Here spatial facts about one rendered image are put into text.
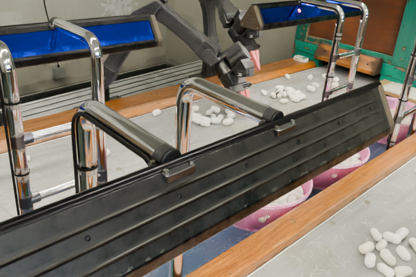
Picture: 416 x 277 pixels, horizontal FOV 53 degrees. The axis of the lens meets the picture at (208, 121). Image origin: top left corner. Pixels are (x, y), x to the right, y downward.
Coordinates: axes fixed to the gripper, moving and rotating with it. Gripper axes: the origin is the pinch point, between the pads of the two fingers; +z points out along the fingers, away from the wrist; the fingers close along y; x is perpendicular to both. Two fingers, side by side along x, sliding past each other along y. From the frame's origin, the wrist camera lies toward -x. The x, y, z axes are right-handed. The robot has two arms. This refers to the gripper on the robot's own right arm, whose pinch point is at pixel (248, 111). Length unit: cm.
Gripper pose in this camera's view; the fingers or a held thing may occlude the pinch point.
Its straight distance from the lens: 138.7
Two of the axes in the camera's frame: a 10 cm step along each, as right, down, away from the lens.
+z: 4.8, 8.5, -2.2
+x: -4.9, 4.7, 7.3
